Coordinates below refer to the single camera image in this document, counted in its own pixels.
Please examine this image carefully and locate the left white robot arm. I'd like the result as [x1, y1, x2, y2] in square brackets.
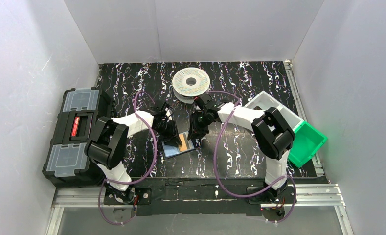
[84, 100, 182, 204]

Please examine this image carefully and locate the black plastic toolbox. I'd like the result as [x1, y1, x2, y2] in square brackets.
[42, 87, 114, 188]

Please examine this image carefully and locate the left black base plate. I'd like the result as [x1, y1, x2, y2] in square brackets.
[101, 186, 152, 205]

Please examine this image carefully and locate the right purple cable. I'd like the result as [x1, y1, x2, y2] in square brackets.
[212, 91, 297, 224]

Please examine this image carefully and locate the yellow orange credit card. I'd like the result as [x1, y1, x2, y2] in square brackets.
[178, 131, 195, 153]

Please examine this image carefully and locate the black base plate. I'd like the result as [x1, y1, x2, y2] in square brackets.
[247, 186, 296, 207]
[101, 186, 152, 205]

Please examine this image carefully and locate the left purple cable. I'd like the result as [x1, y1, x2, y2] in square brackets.
[97, 91, 175, 226]

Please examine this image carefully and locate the purple cable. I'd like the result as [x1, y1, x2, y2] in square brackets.
[212, 91, 297, 224]
[97, 91, 175, 226]

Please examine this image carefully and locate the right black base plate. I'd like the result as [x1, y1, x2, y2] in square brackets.
[247, 186, 296, 207]

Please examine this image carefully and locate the white plastic bin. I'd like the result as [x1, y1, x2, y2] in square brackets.
[244, 91, 304, 134]

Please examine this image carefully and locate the green plastic bin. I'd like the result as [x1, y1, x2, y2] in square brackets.
[288, 121, 327, 168]

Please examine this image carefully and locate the white filament spool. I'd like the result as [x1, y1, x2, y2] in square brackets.
[172, 67, 210, 104]

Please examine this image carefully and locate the aluminium frame rail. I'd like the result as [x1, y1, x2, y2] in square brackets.
[46, 184, 354, 235]

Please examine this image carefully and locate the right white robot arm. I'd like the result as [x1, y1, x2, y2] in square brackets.
[188, 94, 295, 198]

